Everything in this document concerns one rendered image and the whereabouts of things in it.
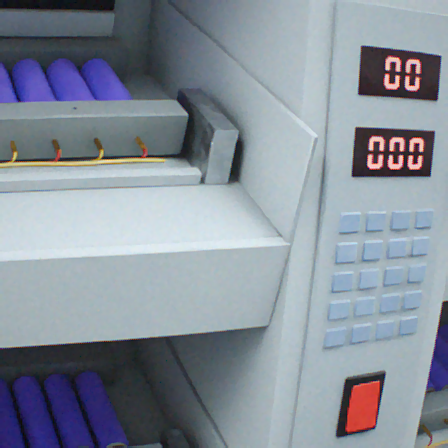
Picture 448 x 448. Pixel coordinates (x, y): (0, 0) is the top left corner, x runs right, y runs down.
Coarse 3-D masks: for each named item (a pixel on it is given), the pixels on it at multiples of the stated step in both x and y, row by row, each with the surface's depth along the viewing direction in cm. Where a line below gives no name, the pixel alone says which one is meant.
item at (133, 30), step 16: (128, 0) 48; (144, 0) 49; (128, 16) 49; (144, 16) 49; (128, 32) 49; (144, 32) 49; (128, 48) 49; (144, 48) 50; (128, 64) 50; (144, 64) 50; (128, 352) 55
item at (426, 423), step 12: (444, 312) 61; (444, 324) 61; (444, 336) 60; (444, 348) 58; (432, 360) 56; (444, 360) 57; (432, 372) 55; (444, 372) 55; (432, 384) 54; (444, 384) 54; (432, 396) 52; (444, 396) 52; (432, 408) 51; (444, 408) 51; (420, 420) 50; (432, 420) 51; (444, 420) 52; (420, 432) 51; (432, 432) 52; (444, 432) 52; (420, 444) 51; (432, 444) 50; (444, 444) 51
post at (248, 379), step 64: (192, 0) 43; (256, 0) 36; (320, 0) 32; (384, 0) 33; (256, 64) 36; (320, 64) 32; (320, 128) 33; (320, 192) 34; (192, 384) 45; (256, 384) 38
